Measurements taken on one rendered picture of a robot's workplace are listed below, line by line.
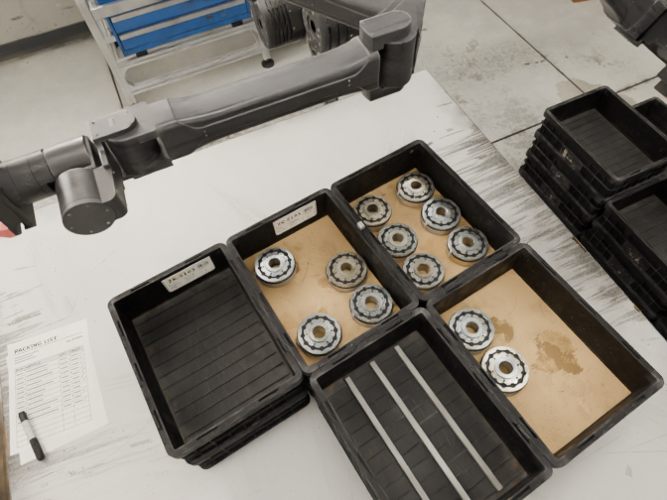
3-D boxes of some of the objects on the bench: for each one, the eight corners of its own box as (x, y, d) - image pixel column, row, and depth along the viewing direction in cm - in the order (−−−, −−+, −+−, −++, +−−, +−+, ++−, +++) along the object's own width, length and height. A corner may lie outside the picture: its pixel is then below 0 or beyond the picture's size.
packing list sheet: (0, 348, 128) (-1, 348, 128) (85, 313, 132) (84, 312, 132) (12, 469, 112) (10, 468, 112) (108, 425, 116) (107, 425, 116)
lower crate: (143, 336, 128) (125, 319, 118) (242, 282, 135) (232, 262, 125) (203, 474, 110) (188, 468, 99) (314, 403, 117) (310, 390, 107)
